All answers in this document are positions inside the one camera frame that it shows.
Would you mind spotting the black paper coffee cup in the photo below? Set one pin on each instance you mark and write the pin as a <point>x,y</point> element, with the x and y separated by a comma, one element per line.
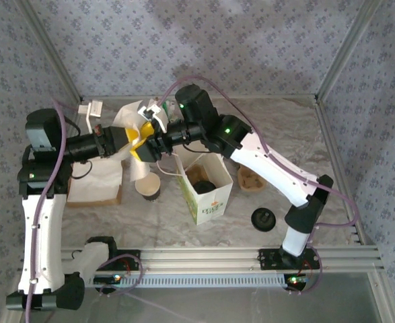
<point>148,188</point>

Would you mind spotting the white napkin stack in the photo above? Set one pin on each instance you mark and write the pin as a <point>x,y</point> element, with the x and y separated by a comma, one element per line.
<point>96,185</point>

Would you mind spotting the white printed paper bag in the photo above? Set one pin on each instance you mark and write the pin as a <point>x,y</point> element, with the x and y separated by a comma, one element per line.
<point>210,208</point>

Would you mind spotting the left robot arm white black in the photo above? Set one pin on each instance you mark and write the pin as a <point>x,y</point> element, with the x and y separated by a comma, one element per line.
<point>42,235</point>

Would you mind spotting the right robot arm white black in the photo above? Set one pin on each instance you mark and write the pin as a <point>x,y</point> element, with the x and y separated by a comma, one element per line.
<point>274,165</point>

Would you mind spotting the green white straw packet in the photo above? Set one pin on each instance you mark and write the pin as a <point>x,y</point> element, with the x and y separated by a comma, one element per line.
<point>166,107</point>

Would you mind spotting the wooden stir stick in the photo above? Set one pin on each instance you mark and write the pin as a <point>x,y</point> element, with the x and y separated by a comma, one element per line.
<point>156,100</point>

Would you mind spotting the small green circuit board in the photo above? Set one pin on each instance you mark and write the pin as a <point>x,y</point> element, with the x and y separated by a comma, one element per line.
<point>298,280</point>
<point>108,279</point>

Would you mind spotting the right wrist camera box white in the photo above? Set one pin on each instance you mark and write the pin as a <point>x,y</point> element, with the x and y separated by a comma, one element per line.
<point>153,111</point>

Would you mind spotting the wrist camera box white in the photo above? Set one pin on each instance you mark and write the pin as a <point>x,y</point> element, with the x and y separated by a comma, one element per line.
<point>94,108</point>
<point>153,111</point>

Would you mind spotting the aluminium frame rail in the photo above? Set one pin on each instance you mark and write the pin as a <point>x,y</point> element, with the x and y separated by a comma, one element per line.
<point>330,134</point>
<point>76,109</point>

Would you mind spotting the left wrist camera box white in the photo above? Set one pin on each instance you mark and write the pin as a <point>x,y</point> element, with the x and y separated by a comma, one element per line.
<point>94,108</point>

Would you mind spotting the aluminium frame post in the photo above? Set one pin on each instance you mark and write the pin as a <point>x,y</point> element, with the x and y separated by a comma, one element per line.
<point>344,50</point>
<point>52,50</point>

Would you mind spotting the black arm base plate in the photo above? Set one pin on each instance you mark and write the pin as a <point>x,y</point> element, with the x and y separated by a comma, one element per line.
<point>271,260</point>
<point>130,260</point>

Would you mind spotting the wide slotted aluminium rail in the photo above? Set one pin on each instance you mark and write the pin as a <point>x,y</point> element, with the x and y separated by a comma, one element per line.
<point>197,259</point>

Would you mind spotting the aluminium frame leg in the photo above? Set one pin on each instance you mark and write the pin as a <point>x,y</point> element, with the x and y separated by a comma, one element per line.
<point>384,299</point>

